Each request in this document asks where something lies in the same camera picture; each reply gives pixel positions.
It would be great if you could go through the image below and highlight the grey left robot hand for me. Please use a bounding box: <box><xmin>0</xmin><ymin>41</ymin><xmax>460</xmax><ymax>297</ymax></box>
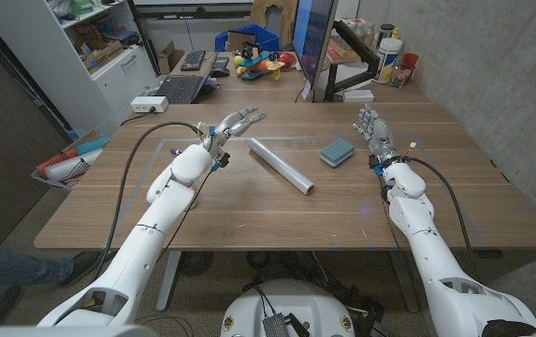
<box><xmin>200</xmin><ymin>105</ymin><xmax>268</xmax><ymax>161</ymax></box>

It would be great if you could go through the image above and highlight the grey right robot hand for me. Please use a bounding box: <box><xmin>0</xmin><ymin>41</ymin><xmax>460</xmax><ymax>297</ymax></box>
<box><xmin>352</xmin><ymin>103</ymin><xmax>400</xmax><ymax>166</ymax></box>

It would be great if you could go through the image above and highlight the clear plastic wrap roll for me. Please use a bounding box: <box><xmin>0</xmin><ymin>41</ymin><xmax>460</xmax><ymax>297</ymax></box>
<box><xmin>247</xmin><ymin>137</ymin><xmax>316</xmax><ymax>197</ymax></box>

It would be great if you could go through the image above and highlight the small white box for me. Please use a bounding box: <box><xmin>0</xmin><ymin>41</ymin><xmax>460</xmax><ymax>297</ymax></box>
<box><xmin>341</xmin><ymin>88</ymin><xmax>376</xmax><ymax>104</ymax></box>

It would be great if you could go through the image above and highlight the teal sponge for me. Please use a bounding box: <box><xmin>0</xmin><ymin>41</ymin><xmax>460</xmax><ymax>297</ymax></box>
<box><xmin>318</xmin><ymin>137</ymin><xmax>356</xmax><ymax>169</ymax></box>

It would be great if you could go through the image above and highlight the black laptop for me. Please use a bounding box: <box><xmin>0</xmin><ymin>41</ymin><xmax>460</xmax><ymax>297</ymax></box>
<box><xmin>153</xmin><ymin>51</ymin><xmax>232</xmax><ymax>106</ymax></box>

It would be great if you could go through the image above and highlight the colourful toy airplane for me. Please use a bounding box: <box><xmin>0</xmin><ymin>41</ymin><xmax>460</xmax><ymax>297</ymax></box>
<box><xmin>232</xmin><ymin>43</ymin><xmax>297</xmax><ymax>82</ymax></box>

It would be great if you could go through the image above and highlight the white wipes canister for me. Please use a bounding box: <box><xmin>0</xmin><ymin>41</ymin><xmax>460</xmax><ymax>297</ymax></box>
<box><xmin>372</xmin><ymin>37</ymin><xmax>404</xmax><ymax>85</ymax></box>

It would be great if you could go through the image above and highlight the black keyboard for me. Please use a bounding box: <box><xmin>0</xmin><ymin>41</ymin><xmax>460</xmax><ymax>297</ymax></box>
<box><xmin>180</xmin><ymin>49</ymin><xmax>208</xmax><ymax>73</ymax></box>

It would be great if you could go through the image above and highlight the red cup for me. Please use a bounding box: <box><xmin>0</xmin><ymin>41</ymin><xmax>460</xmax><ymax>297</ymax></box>
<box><xmin>399</xmin><ymin>51</ymin><xmax>420</xmax><ymax>72</ymax></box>

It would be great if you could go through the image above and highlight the white power adapter box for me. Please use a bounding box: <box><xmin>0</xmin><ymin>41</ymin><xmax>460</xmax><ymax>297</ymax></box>
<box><xmin>129</xmin><ymin>95</ymin><xmax>170</xmax><ymax>114</ymax></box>

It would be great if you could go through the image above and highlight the open cardboard box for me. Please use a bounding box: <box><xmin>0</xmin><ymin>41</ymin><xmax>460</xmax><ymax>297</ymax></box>
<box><xmin>156</xmin><ymin>40</ymin><xmax>186</xmax><ymax>76</ymax></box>

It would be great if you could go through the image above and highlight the blue plastic bin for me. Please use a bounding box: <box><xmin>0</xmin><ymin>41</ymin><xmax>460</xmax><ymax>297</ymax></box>
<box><xmin>214</xmin><ymin>22</ymin><xmax>282</xmax><ymax>54</ymax></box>

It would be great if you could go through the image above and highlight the dark-lidded jar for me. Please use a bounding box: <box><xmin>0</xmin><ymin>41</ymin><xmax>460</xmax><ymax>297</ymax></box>
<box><xmin>376</xmin><ymin>22</ymin><xmax>397</xmax><ymax>49</ymax></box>

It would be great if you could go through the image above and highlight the flat computer monitor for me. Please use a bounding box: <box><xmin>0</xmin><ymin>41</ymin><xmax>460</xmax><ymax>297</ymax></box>
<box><xmin>291</xmin><ymin>0</ymin><xmax>337</xmax><ymax>91</ymax></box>

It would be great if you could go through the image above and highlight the brown wooden cutout board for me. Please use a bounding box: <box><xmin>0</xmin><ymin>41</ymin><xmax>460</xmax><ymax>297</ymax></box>
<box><xmin>249</xmin><ymin>0</ymin><xmax>299</xmax><ymax>37</ymax></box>

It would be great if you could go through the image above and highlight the black floor fan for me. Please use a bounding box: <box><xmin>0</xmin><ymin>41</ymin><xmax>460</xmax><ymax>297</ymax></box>
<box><xmin>176</xmin><ymin>250</ymin><xmax>215</xmax><ymax>278</ymax></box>

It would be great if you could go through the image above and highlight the basket of rolled mats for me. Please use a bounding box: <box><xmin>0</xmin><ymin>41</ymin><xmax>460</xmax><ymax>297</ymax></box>
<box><xmin>30</xmin><ymin>135</ymin><xmax>112</xmax><ymax>191</ymax></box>

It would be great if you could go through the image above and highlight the white shelf cabinet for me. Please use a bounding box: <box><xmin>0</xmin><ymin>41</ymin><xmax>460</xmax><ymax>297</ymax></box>
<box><xmin>0</xmin><ymin>0</ymin><xmax>159</xmax><ymax>138</ymax></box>

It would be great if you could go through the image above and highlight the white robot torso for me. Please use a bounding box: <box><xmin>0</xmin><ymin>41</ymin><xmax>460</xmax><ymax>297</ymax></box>
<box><xmin>220</xmin><ymin>278</ymin><xmax>357</xmax><ymax>337</ymax></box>

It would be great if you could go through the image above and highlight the person leg in jeans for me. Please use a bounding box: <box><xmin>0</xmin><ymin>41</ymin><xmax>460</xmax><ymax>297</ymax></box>
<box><xmin>0</xmin><ymin>235</ymin><xmax>104</xmax><ymax>289</ymax></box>

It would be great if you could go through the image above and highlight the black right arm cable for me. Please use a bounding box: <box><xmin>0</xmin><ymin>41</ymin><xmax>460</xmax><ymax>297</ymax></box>
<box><xmin>400</xmin><ymin>155</ymin><xmax>484</xmax><ymax>285</ymax></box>

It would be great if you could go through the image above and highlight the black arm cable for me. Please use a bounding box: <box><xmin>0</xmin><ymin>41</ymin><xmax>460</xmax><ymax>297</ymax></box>
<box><xmin>400</xmin><ymin>155</ymin><xmax>484</xmax><ymax>285</ymax></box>
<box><xmin>90</xmin><ymin>121</ymin><xmax>204</xmax><ymax>283</ymax></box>

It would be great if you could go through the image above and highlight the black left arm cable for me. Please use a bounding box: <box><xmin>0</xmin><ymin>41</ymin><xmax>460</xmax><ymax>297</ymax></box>
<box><xmin>90</xmin><ymin>121</ymin><xmax>204</xmax><ymax>283</ymax></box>

